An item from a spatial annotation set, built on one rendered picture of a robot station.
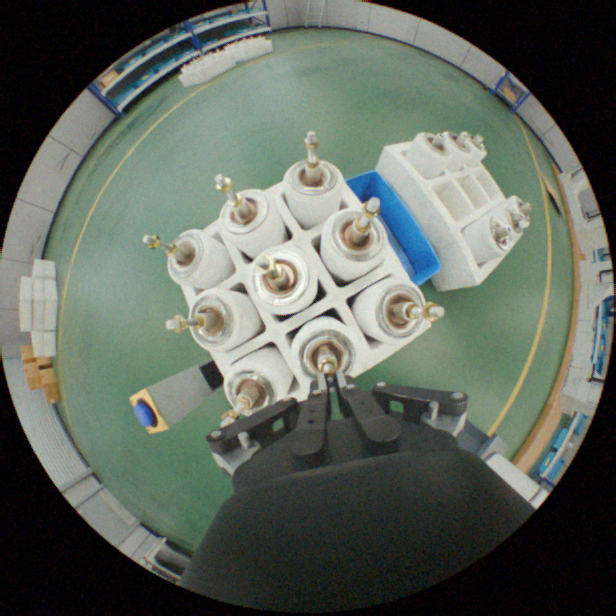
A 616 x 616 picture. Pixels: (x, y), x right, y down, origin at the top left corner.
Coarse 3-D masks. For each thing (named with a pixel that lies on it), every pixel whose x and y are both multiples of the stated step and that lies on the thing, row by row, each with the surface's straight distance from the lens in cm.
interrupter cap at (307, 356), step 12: (312, 336) 24; (324, 336) 24; (336, 336) 24; (300, 348) 24; (312, 348) 24; (324, 348) 24; (336, 348) 24; (348, 348) 24; (300, 360) 24; (312, 360) 25; (348, 360) 25; (312, 372) 25; (348, 372) 25
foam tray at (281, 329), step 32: (352, 192) 39; (288, 224) 35; (320, 224) 34; (384, 256) 34; (192, 288) 39; (224, 288) 35; (320, 288) 41; (352, 288) 32; (288, 320) 31; (352, 320) 32; (224, 352) 36; (288, 352) 32; (384, 352) 34
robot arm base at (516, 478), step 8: (488, 456) 53; (496, 456) 53; (488, 464) 51; (496, 464) 51; (504, 464) 52; (512, 464) 54; (504, 472) 50; (512, 472) 51; (520, 472) 52; (512, 480) 50; (520, 480) 50; (528, 480) 51; (520, 488) 49; (528, 488) 50; (536, 488) 51; (528, 496) 49
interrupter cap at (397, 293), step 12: (396, 288) 26; (408, 288) 27; (384, 300) 25; (396, 300) 26; (408, 300) 27; (420, 300) 28; (384, 312) 25; (384, 324) 25; (396, 324) 26; (408, 324) 27; (420, 324) 28; (396, 336) 26; (408, 336) 27
